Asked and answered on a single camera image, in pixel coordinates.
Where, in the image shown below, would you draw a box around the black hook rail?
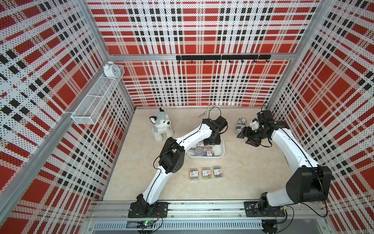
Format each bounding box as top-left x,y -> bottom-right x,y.
176,55 -> 271,61

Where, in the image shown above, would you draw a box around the round clear clip tub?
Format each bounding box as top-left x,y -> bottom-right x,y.
195,147 -> 205,157

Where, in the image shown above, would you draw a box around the grey white husky plush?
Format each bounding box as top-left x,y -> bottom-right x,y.
149,107 -> 174,142

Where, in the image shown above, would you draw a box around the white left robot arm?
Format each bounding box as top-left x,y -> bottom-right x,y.
136,116 -> 228,213

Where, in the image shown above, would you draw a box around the white plastic storage box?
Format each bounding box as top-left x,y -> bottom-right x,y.
187,138 -> 225,160

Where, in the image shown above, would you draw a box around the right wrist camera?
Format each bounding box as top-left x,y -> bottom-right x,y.
250,110 -> 274,131

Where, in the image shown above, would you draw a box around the white handled scissors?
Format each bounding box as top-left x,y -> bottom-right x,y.
198,105 -> 216,118

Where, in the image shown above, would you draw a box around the white wire mesh shelf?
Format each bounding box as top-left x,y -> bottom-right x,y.
72,65 -> 124,125

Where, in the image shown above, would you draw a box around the white alarm clock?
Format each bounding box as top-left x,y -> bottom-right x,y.
103,61 -> 121,78

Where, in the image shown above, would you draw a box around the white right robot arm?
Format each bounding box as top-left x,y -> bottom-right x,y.
237,120 -> 332,209

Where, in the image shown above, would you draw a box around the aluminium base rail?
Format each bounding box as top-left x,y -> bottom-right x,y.
81,200 -> 334,234

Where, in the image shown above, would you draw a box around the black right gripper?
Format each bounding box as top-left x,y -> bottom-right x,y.
237,126 -> 268,147

